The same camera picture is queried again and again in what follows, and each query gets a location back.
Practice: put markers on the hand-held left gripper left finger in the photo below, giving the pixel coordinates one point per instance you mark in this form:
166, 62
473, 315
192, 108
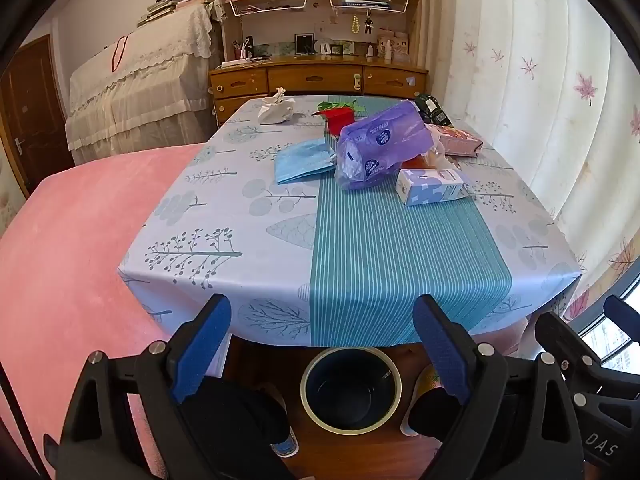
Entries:
200, 350

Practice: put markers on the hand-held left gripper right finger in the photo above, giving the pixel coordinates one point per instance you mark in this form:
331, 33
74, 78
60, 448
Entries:
442, 350

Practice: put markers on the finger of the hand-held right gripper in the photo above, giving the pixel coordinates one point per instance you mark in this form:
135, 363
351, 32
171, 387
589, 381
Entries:
555, 332
620, 315

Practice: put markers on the dark blue bin cream rim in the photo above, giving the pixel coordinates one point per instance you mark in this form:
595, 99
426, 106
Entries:
350, 395

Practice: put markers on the white blue carton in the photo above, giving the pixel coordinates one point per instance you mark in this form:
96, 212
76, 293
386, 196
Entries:
430, 187

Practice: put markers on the orange snack packet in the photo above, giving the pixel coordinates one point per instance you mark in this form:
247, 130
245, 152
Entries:
417, 161

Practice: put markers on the pink snack packet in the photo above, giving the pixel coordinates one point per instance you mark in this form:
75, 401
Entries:
457, 142

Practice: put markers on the purple plastic bag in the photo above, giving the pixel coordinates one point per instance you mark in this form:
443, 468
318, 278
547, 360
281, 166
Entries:
380, 140

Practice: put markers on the dark green box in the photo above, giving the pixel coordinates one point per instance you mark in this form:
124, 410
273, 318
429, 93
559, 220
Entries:
432, 109

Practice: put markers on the red paper sheet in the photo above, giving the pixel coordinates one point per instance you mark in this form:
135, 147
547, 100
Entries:
340, 121

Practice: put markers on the white paper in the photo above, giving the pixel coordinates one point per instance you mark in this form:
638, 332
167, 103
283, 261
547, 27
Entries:
275, 107

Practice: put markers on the green paper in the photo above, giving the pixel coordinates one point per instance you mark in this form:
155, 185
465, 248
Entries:
345, 106

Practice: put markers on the yellow slipper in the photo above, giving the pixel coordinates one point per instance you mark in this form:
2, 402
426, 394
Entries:
429, 379

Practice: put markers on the person's right leg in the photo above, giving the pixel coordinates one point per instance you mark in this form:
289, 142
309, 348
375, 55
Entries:
432, 412

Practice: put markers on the person's leg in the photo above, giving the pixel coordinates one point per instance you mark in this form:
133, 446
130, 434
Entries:
432, 412
245, 415

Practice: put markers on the person's left leg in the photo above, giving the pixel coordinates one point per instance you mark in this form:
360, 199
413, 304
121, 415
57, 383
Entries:
245, 415

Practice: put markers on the tree print striped tablecloth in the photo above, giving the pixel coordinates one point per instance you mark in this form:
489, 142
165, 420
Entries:
250, 240

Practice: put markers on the blue slipper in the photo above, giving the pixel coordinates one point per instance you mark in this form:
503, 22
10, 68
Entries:
286, 447

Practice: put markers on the pink blanket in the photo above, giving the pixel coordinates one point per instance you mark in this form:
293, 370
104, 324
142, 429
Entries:
75, 260

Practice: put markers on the white leaf print curtain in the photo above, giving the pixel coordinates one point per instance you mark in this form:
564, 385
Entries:
540, 85

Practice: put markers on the lace covered upright piano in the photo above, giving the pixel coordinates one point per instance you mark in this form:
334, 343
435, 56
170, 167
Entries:
140, 90

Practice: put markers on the pale green drawer hanger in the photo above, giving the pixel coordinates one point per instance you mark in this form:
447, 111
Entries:
356, 82

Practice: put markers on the white power strip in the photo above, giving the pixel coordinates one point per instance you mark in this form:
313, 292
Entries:
240, 63

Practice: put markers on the brown wooden door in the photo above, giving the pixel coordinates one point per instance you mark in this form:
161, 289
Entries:
30, 110

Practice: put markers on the wooden desk with drawers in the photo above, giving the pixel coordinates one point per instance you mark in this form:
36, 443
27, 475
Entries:
320, 80

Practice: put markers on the pen holder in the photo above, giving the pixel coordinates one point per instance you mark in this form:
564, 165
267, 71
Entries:
242, 50

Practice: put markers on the beige patterned boxes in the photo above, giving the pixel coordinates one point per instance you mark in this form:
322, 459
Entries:
397, 47

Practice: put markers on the red ribbon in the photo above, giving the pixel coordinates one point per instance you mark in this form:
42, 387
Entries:
117, 55

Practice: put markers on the black hanging figure charm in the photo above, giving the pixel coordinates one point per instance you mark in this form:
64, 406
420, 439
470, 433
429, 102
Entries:
370, 25

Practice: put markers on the yellow green hanging charm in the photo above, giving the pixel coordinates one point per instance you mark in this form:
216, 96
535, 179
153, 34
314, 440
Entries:
356, 25

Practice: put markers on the wooden bookshelf hutch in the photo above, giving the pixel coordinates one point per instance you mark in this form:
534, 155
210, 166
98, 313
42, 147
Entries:
320, 27

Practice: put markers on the stack of books and papers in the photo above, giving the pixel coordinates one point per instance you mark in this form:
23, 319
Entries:
170, 5

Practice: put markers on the black photo frame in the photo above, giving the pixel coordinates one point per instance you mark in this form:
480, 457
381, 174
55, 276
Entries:
303, 44

